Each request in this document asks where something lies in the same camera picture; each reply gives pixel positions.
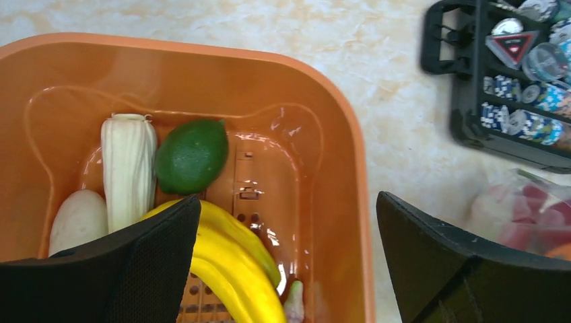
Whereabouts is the yellow banana bunch toy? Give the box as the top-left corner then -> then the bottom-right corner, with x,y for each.
141,199 -> 288,323

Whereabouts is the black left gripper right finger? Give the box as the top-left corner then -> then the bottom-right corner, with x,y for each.
376,191 -> 570,322

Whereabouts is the black poker chip case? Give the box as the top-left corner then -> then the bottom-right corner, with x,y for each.
420,1 -> 570,174

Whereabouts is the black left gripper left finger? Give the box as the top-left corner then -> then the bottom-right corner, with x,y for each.
1,196 -> 201,322

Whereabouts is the orange plastic bin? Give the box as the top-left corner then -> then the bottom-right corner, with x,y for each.
1,33 -> 375,322

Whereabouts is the clear zip top bag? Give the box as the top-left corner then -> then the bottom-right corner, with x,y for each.
463,169 -> 570,261

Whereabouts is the white corn cob toy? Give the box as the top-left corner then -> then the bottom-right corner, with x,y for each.
100,114 -> 158,234

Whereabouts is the green lime toy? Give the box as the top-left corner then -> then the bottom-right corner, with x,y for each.
155,118 -> 229,195

